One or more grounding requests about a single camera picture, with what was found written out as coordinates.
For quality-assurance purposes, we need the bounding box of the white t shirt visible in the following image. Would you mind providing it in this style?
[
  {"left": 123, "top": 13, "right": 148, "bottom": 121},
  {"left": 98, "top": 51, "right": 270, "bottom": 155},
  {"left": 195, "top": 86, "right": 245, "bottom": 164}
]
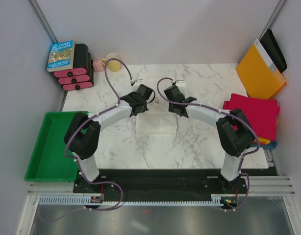
[{"left": 135, "top": 97, "right": 177, "bottom": 135}]

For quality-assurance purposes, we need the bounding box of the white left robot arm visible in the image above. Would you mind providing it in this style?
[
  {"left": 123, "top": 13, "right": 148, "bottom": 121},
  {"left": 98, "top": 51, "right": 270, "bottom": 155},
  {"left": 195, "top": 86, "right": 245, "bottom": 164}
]
[{"left": 64, "top": 84, "right": 155, "bottom": 192}]

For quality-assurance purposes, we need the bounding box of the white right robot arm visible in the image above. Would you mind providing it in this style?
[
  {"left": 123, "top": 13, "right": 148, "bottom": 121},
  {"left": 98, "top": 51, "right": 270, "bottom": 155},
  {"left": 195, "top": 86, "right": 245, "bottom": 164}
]
[{"left": 163, "top": 85, "right": 260, "bottom": 193}]

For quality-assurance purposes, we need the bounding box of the yellow mug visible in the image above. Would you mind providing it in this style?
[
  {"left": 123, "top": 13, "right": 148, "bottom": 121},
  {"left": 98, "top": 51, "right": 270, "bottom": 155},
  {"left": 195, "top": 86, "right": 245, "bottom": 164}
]
[{"left": 101, "top": 52, "right": 121, "bottom": 72}]

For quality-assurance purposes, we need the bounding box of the small pink container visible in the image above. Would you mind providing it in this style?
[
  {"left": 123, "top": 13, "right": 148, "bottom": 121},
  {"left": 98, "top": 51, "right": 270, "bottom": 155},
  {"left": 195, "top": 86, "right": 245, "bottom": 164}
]
[{"left": 92, "top": 59, "right": 104, "bottom": 72}]

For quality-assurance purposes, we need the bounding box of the black pink drawer organizer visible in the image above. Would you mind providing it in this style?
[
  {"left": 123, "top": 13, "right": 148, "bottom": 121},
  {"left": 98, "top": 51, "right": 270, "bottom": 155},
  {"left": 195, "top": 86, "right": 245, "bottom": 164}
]
[{"left": 53, "top": 44, "right": 94, "bottom": 91}]

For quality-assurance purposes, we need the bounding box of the red folded t shirt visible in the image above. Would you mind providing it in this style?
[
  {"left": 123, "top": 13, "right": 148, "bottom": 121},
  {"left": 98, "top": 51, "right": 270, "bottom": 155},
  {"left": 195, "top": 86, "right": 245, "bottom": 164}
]
[{"left": 223, "top": 94, "right": 280, "bottom": 141}]

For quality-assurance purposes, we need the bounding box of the orange folded t shirt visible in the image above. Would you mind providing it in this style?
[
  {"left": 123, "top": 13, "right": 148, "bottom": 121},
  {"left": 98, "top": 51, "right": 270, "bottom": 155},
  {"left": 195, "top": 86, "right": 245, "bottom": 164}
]
[{"left": 258, "top": 137, "right": 275, "bottom": 145}]

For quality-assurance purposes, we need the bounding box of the blue treehouse book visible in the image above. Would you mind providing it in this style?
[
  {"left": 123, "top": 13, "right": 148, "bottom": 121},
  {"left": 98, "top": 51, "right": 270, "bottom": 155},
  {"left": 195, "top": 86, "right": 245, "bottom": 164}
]
[{"left": 47, "top": 41, "right": 75, "bottom": 72}]

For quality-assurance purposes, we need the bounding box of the blue folded t shirt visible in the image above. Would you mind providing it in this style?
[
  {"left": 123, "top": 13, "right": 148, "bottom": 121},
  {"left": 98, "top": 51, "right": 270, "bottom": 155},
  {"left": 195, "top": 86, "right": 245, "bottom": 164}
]
[{"left": 260, "top": 141, "right": 277, "bottom": 149}]

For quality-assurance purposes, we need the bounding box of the green plastic tray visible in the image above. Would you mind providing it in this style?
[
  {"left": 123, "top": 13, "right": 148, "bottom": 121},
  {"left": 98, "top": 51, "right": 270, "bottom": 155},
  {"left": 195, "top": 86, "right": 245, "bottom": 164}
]
[{"left": 25, "top": 112, "right": 78, "bottom": 182}]

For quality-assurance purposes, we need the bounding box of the black folder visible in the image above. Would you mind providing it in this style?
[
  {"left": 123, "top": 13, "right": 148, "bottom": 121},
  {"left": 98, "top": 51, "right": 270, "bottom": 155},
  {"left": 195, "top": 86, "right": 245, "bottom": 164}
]
[{"left": 259, "top": 29, "right": 287, "bottom": 73}]

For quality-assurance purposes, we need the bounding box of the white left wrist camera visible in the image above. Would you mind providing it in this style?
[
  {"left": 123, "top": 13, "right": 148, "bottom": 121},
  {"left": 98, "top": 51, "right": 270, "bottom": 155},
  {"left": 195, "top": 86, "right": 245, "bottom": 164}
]
[{"left": 130, "top": 79, "right": 144, "bottom": 86}]

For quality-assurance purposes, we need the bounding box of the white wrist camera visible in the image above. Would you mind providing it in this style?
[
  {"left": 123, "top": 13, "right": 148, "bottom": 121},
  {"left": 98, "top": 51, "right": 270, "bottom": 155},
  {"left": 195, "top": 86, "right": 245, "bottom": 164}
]
[
  {"left": 174, "top": 80, "right": 186, "bottom": 89},
  {"left": 130, "top": 79, "right": 144, "bottom": 86}
]

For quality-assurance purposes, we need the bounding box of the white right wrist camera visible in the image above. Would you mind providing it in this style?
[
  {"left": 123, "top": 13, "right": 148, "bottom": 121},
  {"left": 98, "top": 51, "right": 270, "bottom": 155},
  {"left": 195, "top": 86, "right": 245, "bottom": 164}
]
[{"left": 174, "top": 80, "right": 186, "bottom": 89}]

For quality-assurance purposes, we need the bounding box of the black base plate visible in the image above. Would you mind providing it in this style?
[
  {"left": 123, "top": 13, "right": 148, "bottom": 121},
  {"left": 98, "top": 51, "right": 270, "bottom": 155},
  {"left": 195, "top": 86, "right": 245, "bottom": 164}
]
[{"left": 73, "top": 167, "right": 280, "bottom": 203}]

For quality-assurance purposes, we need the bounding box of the white cable duct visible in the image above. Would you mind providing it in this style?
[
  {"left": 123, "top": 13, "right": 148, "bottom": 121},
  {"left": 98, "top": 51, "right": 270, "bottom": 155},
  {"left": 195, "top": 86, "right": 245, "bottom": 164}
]
[{"left": 38, "top": 194, "right": 224, "bottom": 207}]

